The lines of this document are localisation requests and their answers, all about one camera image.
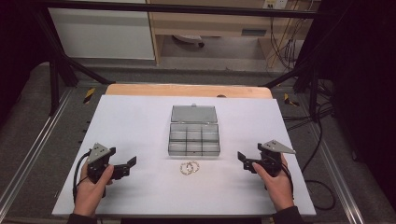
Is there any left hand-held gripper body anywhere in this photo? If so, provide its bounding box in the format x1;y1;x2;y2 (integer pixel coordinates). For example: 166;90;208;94
86;142;117;185

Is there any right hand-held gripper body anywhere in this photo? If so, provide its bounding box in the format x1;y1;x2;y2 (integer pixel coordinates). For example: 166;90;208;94
257;139;297;178

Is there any person's right hand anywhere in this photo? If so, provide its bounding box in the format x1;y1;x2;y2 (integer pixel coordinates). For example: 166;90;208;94
251;154;296;214

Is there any person's left hand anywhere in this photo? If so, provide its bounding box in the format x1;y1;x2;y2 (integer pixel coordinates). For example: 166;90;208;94
73;161;115;217

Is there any gold hoop earring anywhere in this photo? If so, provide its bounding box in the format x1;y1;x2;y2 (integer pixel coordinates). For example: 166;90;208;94
188;160;201;174
179;161;193;176

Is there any clear plastic compartment box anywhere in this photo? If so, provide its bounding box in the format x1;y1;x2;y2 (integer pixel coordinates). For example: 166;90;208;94
167;104;221;158

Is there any yellow black floor tape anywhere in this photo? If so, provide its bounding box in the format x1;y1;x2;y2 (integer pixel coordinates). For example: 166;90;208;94
82;87;96;105
283;92;301;107

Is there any person's left dark sleeve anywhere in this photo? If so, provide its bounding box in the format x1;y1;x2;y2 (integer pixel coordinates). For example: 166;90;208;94
65;212;99;224

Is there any person's dark sleeve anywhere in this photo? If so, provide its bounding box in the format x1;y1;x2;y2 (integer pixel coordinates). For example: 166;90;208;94
271;205;308;224
65;212;99;224

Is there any person's right dark sleeve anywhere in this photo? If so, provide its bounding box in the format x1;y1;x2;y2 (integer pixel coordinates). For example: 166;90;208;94
271;205;308;224

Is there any wooden table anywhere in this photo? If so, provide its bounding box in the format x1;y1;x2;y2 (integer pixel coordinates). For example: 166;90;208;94
105;82;274;100

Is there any black metal stand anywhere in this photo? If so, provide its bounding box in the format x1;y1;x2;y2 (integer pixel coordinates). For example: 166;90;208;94
32;8;116;117
262;52;335;123

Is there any white cabinet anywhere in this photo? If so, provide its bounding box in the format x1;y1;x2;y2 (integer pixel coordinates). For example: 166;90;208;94
48;0;156;61

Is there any white chair base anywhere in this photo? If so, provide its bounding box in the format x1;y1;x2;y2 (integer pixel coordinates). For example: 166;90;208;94
172;34;206;49

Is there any light wooden desk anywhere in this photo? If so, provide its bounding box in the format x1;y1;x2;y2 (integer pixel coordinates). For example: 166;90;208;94
146;0;321;65

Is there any right hand-held gripper black cable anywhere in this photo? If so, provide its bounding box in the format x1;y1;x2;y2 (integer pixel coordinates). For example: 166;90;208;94
279;161;296;201

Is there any hand-held gripper black cable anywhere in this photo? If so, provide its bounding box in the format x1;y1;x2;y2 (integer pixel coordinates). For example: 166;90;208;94
279;161;296;201
72;150;92;203

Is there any left hand-held gripper black cable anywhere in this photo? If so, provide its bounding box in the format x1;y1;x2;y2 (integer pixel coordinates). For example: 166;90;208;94
72;150;92;203

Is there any black floor cable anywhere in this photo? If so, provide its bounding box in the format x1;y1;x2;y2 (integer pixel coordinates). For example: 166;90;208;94
281;101;338;212

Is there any aluminium floor rail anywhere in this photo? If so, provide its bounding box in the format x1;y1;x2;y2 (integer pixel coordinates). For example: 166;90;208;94
309;130;367;224
0;89;74;216

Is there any bundle of hanging cables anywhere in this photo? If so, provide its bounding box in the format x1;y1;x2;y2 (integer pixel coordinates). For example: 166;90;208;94
268;15;304;73

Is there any white wall socket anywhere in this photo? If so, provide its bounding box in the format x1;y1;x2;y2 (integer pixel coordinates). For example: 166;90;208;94
262;0;290;10

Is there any black metal frame bar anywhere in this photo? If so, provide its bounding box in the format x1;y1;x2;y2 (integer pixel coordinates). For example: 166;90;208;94
30;0;319;20

